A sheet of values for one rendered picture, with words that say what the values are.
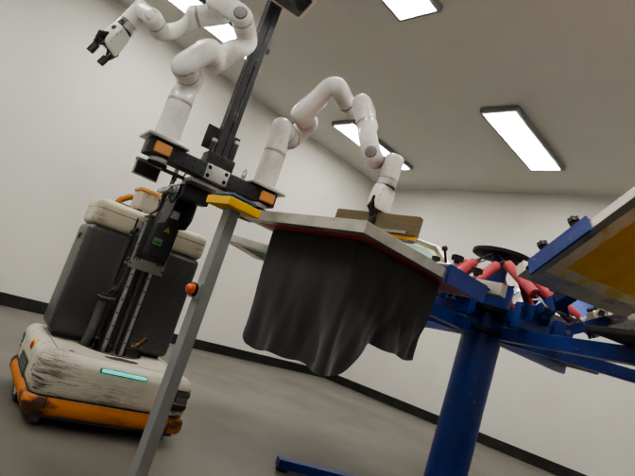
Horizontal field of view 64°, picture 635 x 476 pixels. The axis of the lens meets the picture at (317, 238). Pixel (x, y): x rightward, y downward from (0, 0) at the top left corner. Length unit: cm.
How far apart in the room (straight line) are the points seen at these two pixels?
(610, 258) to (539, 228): 446
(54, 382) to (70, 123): 351
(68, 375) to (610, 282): 210
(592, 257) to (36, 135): 450
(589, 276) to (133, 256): 188
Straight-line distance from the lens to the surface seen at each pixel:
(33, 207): 524
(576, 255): 213
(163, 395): 165
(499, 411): 631
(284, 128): 219
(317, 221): 162
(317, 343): 163
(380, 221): 194
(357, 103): 215
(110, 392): 223
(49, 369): 216
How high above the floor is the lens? 66
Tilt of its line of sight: 9 degrees up
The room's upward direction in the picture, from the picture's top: 18 degrees clockwise
